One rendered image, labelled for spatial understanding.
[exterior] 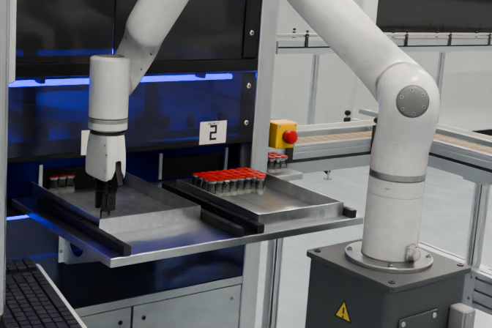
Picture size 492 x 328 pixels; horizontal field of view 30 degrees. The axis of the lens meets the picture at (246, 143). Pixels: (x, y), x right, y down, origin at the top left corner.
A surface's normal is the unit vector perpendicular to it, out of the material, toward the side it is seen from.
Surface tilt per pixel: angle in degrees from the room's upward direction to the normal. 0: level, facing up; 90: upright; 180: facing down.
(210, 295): 90
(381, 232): 90
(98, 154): 90
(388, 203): 90
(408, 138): 125
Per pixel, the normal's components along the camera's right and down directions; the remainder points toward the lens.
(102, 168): -0.74, 0.07
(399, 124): -0.18, 0.73
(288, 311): 0.07, -0.98
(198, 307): 0.60, 0.21
